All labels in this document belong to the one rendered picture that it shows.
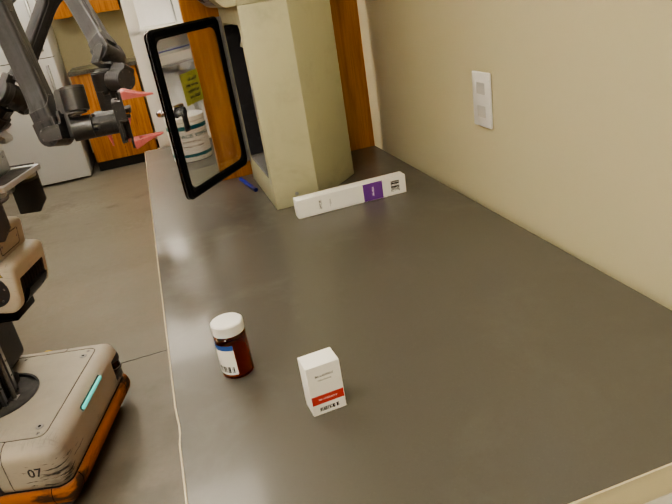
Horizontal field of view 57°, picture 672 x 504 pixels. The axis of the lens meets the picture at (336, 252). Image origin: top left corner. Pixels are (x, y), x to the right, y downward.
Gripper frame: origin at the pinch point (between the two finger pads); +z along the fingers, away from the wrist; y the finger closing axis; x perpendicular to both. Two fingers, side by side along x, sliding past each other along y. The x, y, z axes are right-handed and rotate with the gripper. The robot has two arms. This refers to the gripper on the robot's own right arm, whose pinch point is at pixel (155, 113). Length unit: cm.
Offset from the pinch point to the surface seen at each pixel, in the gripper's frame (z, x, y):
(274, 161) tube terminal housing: 24.0, -18.3, -13.5
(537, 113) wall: 65, -63, -4
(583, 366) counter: 44, -105, -26
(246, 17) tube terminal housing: 23.8, -18.5, 18.9
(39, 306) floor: -88, 187, -119
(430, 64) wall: 65, -20, 2
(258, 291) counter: 10, -59, -26
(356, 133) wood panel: 57, 19, -20
